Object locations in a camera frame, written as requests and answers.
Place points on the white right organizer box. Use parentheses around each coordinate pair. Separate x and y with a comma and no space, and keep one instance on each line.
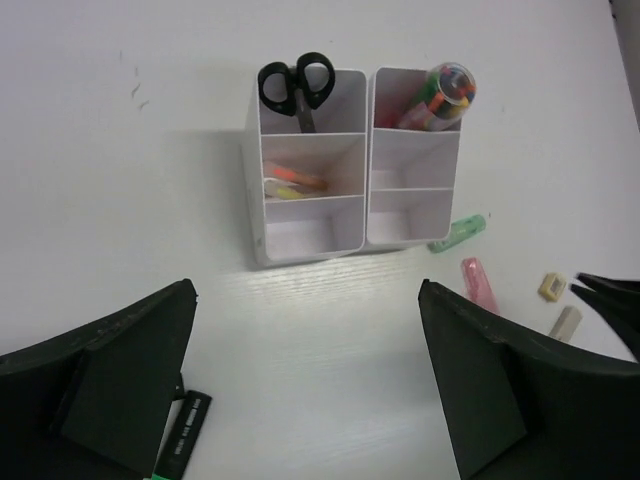
(411,173)

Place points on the orange slim highlighter pen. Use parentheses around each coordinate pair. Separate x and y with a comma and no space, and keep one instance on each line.
(294,176)

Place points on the yellow slim highlighter pen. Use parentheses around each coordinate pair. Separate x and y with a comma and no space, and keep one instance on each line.
(281,190)

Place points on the green black highlighter marker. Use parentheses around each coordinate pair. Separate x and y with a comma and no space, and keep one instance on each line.
(181,440)

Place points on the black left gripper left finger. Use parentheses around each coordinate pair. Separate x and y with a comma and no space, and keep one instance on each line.
(95,400)

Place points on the white organizer box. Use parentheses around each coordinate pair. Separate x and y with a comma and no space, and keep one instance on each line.
(327,224)
(411,173)

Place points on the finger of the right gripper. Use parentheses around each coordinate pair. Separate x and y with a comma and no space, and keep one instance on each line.
(621,315)
(612,288)

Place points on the white left organizer box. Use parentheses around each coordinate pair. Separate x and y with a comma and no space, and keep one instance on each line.
(327,224)

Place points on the pink stapler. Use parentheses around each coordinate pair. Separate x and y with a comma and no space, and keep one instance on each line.
(477,285)

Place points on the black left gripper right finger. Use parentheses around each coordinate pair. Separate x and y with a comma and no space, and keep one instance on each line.
(521,405)

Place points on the beige eraser block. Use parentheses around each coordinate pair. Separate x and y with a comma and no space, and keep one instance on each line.
(566,324)

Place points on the black handled scissors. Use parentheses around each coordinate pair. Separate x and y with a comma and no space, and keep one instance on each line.
(300,98)

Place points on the brown tape roll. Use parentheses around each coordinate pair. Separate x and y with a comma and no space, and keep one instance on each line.
(445,96)

